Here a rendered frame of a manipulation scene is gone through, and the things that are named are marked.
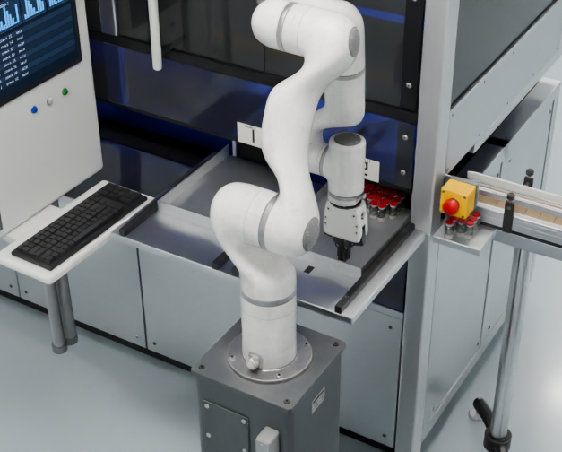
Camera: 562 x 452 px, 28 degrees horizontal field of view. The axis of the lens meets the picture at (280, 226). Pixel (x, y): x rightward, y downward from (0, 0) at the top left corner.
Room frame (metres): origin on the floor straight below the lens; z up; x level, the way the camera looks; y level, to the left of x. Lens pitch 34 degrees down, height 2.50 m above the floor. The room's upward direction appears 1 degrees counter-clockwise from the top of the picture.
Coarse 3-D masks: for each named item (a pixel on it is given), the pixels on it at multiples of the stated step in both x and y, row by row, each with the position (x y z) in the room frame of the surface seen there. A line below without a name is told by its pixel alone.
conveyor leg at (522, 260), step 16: (528, 256) 2.38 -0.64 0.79; (512, 272) 2.39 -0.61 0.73; (528, 272) 2.38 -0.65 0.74; (512, 288) 2.39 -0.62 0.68; (512, 304) 2.38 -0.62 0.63; (512, 320) 2.38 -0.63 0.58; (512, 336) 2.38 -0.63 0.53; (512, 352) 2.38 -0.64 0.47; (512, 368) 2.38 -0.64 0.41; (512, 384) 2.38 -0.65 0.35; (496, 400) 2.39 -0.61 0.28; (496, 416) 2.38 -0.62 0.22; (496, 432) 2.38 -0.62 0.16
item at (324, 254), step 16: (320, 192) 2.52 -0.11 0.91; (320, 208) 2.48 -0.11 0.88; (320, 224) 2.40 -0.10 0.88; (368, 224) 2.40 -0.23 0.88; (384, 224) 2.40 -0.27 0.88; (400, 224) 2.35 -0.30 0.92; (320, 240) 2.33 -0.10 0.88; (368, 240) 2.33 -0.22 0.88; (384, 240) 2.33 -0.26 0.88; (304, 256) 2.25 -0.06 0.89; (320, 256) 2.22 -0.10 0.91; (336, 256) 2.26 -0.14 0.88; (352, 256) 2.26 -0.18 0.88; (368, 256) 2.26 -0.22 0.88; (336, 272) 2.20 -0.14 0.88; (352, 272) 2.18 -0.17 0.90
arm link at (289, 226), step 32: (288, 32) 2.02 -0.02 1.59; (320, 32) 1.99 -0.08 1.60; (352, 32) 2.00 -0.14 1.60; (320, 64) 1.96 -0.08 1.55; (288, 96) 1.96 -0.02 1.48; (320, 96) 2.00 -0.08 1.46; (288, 128) 1.94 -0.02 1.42; (288, 160) 1.91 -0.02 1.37; (288, 192) 1.87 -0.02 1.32; (288, 224) 1.84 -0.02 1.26; (288, 256) 1.85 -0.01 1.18
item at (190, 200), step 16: (208, 160) 2.68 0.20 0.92; (224, 160) 2.74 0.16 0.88; (240, 160) 2.73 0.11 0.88; (192, 176) 2.61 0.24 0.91; (208, 176) 2.65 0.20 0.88; (224, 176) 2.65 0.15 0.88; (240, 176) 2.65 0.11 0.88; (256, 176) 2.65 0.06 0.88; (272, 176) 2.65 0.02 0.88; (176, 192) 2.54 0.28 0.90; (192, 192) 2.57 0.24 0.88; (208, 192) 2.57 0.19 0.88; (160, 208) 2.47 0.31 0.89; (176, 208) 2.44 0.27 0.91; (192, 208) 2.49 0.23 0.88; (208, 208) 2.49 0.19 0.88; (208, 224) 2.39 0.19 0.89
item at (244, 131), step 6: (240, 126) 2.65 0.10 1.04; (246, 126) 2.64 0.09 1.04; (252, 126) 2.63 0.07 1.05; (240, 132) 2.65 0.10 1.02; (246, 132) 2.64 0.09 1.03; (258, 132) 2.62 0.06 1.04; (240, 138) 2.65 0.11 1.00; (246, 138) 2.64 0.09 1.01; (252, 138) 2.63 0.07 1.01; (258, 138) 2.62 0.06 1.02; (252, 144) 2.63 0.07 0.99; (258, 144) 2.62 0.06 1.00
